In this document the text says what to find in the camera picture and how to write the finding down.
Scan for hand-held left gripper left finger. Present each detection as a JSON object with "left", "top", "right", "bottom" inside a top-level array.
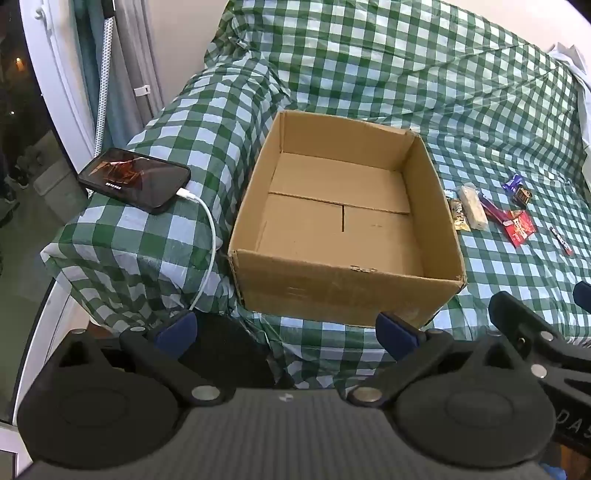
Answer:
[{"left": 58, "top": 311, "right": 228, "bottom": 408}]

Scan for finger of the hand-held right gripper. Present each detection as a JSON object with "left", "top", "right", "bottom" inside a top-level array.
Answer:
[
  {"left": 574, "top": 281, "right": 591, "bottom": 320},
  {"left": 488, "top": 291, "right": 591, "bottom": 381}
]

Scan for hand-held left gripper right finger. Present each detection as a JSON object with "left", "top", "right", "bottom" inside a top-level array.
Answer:
[{"left": 346, "top": 313, "right": 511, "bottom": 407}]

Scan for red snack packet white print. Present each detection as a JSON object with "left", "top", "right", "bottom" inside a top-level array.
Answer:
[{"left": 502, "top": 216, "right": 536, "bottom": 247}]

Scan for cardboard box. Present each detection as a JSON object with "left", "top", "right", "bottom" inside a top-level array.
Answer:
[{"left": 228, "top": 110, "right": 468, "bottom": 329}]

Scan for white nougat bar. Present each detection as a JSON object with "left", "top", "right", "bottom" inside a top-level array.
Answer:
[{"left": 457, "top": 182, "right": 489, "bottom": 232}]

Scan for yellow brown snack bar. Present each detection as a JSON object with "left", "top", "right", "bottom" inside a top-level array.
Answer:
[{"left": 445, "top": 189, "right": 471, "bottom": 232}]

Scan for thin red white stick packet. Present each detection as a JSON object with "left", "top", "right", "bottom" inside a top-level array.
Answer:
[{"left": 549, "top": 226, "right": 574, "bottom": 256}]

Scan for black smartphone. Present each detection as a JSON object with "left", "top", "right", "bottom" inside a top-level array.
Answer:
[{"left": 77, "top": 148, "right": 191, "bottom": 215}]

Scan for grey container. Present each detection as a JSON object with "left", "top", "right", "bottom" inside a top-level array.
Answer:
[{"left": 32, "top": 166, "right": 89, "bottom": 200}]

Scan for dark shoes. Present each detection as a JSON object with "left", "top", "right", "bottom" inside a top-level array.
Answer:
[{"left": 4, "top": 154, "right": 32, "bottom": 205}]

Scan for white crumpled cloth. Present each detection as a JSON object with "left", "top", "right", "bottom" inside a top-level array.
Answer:
[{"left": 547, "top": 42, "right": 591, "bottom": 93}]

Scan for green white checkered cloth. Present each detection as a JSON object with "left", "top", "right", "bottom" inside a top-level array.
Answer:
[{"left": 41, "top": 0, "right": 591, "bottom": 393}]

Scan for white charging cable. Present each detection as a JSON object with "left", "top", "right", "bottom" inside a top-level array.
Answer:
[{"left": 178, "top": 187, "right": 218, "bottom": 315}]

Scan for braided white grey cable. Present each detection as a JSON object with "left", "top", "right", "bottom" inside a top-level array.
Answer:
[{"left": 93, "top": 16, "right": 116, "bottom": 158}]

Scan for white door frame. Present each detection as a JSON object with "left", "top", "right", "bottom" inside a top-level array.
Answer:
[{"left": 21, "top": 0, "right": 99, "bottom": 164}]

